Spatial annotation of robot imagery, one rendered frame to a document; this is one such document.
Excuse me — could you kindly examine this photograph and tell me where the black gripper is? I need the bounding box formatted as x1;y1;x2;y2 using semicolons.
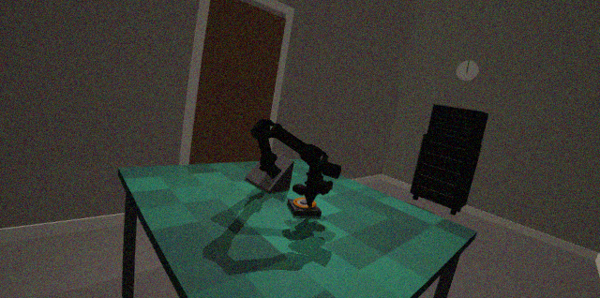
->
292;171;322;206

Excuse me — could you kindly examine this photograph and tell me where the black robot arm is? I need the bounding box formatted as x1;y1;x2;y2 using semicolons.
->
250;119;341;196

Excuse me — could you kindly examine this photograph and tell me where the orange round plate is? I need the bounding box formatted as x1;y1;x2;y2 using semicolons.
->
293;198;317;209

